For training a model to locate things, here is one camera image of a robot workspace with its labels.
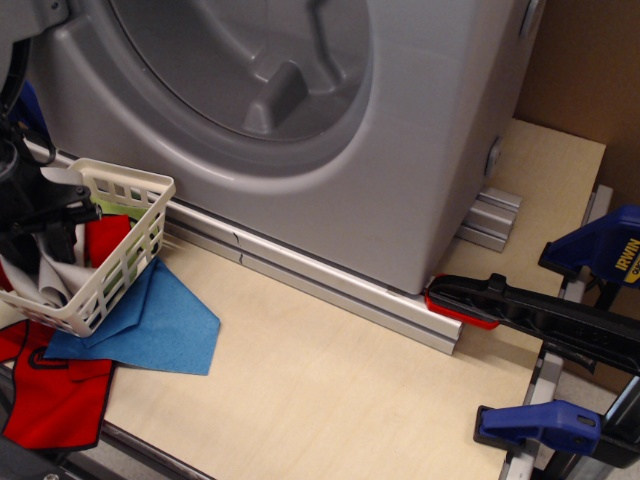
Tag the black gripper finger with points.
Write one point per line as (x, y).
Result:
(61, 240)
(22, 252)

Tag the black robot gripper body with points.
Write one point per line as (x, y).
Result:
(31, 200)

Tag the grey cloth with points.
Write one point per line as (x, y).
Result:
(42, 214)

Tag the white plastic laundry basket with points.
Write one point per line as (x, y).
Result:
(89, 307)

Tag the grey toy washing machine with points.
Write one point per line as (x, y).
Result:
(356, 132)

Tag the red cloth in basket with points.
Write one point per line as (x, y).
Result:
(52, 274)

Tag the light green cloth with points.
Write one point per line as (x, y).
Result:
(117, 207)

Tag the blue cloth on table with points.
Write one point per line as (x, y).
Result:
(159, 324)

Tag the red cloth with black trim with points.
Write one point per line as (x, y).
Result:
(59, 404)

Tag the wooden table board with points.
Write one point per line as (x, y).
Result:
(301, 389)

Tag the short aluminium extrusion block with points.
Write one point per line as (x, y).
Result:
(490, 219)

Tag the black and red clamp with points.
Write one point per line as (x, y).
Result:
(576, 331)

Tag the blue clamp lower jaw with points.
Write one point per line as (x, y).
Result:
(559, 425)

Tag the brown cardboard panel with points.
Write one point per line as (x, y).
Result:
(583, 79)

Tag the blue Irwin clamp upper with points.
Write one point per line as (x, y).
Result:
(608, 246)

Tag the long aluminium extrusion rail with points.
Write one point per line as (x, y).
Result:
(402, 313)

